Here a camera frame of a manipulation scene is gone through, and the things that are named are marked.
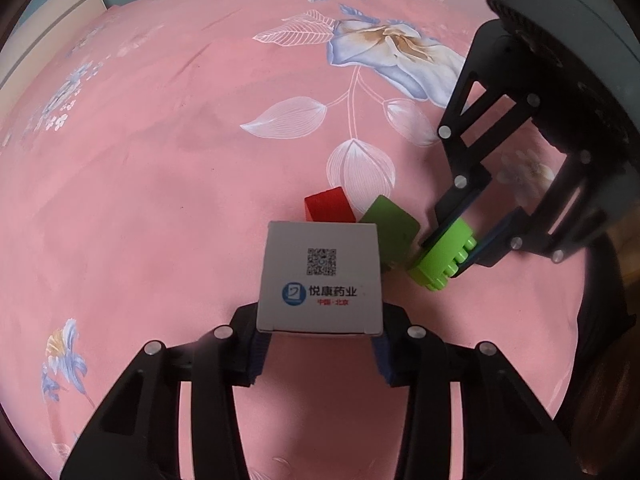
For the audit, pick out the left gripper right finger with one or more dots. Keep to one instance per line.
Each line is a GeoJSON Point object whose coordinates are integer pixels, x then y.
{"type": "Point", "coordinates": [507, 433]}

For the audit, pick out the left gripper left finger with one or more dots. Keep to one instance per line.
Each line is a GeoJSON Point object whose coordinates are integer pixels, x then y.
{"type": "Point", "coordinates": [133, 434]}

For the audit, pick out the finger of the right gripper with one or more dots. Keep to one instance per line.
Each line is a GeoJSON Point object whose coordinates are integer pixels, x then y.
{"type": "Point", "coordinates": [587, 196]}
{"type": "Point", "coordinates": [496, 66]}

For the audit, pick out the dark green wooden block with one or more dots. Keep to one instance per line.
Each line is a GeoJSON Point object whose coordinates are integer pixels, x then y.
{"type": "Point", "coordinates": [396, 231]}

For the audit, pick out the light green toy brick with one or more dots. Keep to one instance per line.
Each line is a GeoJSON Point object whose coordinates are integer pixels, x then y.
{"type": "Point", "coordinates": [437, 265]}

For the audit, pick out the red wooden block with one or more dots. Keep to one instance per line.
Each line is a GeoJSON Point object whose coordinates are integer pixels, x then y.
{"type": "Point", "coordinates": [330, 205]}

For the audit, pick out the white medicine box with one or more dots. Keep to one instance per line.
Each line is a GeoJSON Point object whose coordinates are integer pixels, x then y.
{"type": "Point", "coordinates": [321, 278]}

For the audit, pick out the pink floral bed duvet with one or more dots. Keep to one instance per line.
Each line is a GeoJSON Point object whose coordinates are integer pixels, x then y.
{"type": "Point", "coordinates": [139, 174]}

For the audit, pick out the white bed headboard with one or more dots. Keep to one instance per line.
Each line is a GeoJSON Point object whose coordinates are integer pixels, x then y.
{"type": "Point", "coordinates": [33, 45]}

